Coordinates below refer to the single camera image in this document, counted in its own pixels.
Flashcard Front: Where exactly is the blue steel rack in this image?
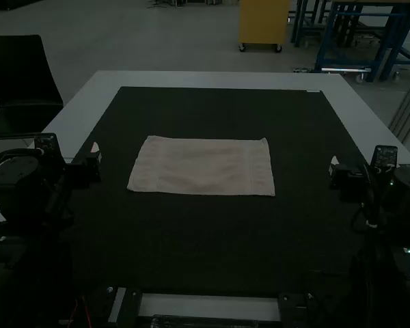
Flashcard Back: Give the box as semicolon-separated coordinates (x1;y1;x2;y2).
290;0;333;48
313;0;410;83

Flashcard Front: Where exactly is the black cable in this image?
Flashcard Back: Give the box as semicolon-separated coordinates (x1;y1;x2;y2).
351;203;379;234

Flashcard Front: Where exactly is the black mat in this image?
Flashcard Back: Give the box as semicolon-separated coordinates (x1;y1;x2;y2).
63;85;380;299

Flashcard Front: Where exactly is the aluminium frame post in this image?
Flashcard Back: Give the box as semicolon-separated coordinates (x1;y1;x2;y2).
389;71;410;141

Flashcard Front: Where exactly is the red wire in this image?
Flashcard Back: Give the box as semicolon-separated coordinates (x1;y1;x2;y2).
67;295;94;328

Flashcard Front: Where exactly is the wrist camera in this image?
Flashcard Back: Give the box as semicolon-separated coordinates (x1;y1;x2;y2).
371;144;398;176
33;133;61;159

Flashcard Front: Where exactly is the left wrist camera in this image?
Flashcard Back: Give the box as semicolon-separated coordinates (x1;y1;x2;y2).
33;133;61;159

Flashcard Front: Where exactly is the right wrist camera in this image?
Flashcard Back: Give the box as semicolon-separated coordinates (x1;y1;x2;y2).
371;144;398;176

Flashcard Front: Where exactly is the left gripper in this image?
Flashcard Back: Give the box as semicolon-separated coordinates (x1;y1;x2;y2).
68;141;102;189

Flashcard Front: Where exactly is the black clamp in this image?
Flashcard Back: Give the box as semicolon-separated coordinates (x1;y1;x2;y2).
277;291;310;328
121;288;143;328

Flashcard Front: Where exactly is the yellow wheeled cart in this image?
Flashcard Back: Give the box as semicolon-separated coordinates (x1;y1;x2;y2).
238;0;291;53

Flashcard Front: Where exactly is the pale towel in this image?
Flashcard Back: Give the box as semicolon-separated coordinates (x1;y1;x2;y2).
126;135;276;197

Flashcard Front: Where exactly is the black chair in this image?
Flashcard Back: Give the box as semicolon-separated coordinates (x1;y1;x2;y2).
0;33;65;141

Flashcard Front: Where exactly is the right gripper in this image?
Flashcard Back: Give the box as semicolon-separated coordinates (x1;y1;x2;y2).
329;155;367;202

